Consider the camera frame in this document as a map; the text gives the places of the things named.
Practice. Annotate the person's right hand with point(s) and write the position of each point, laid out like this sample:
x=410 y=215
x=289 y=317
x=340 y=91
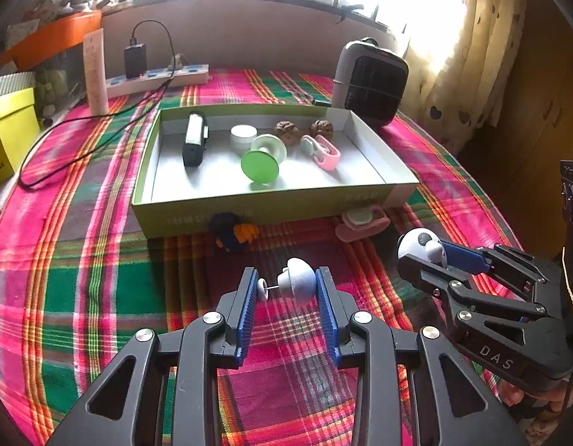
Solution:
x=516 y=397

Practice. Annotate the white mushroom-shaped toy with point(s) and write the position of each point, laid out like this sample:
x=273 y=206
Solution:
x=295 y=283

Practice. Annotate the orange lidded clear container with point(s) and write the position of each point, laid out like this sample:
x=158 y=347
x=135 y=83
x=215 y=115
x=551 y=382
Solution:
x=49 y=42

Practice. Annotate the striped box lid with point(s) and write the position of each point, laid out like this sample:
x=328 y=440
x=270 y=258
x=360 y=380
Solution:
x=10 y=84

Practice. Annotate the green and white spool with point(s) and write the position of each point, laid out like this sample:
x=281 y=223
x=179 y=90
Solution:
x=263 y=160

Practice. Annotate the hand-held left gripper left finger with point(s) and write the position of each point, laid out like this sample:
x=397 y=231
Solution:
x=249 y=318

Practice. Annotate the white panda ball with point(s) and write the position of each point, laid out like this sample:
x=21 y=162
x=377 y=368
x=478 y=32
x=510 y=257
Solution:
x=418 y=244

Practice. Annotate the cream cosmetic tube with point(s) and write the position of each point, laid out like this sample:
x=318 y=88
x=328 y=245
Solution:
x=96 y=72

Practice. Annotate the grey and black fan heater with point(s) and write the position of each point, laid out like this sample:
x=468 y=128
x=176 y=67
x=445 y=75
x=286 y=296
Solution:
x=372 y=83

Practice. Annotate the plaid tablecloth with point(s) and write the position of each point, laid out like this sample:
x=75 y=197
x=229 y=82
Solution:
x=105 y=251

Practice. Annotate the walnut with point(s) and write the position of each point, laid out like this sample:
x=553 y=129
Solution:
x=321 y=128
x=286 y=131

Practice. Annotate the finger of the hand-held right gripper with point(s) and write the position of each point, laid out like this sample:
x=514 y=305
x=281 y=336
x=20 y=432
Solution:
x=453 y=290
x=465 y=256

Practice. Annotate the cream heart-print curtain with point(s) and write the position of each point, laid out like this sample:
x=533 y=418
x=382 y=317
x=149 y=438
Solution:
x=472 y=46

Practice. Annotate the white plug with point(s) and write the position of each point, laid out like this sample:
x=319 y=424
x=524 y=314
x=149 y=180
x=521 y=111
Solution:
x=177 y=61

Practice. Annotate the green cardboard box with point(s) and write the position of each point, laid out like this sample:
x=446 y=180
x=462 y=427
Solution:
x=267 y=204

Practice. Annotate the blue and orange knit toy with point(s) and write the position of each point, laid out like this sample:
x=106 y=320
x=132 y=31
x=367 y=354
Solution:
x=233 y=233

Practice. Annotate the yellow cardboard box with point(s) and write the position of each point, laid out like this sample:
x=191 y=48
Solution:
x=12 y=134

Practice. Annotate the small white capped jar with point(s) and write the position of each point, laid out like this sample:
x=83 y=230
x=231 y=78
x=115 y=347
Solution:
x=243 y=139

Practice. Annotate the white power strip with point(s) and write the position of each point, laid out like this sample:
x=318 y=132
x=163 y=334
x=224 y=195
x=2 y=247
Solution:
x=161 y=77

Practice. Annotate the black charger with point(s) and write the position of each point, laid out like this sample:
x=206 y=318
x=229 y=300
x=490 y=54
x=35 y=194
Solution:
x=135 y=61

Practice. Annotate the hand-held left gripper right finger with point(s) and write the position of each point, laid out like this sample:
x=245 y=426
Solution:
x=327 y=318

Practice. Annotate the black and white flashlight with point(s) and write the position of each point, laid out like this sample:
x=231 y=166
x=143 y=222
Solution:
x=195 y=139

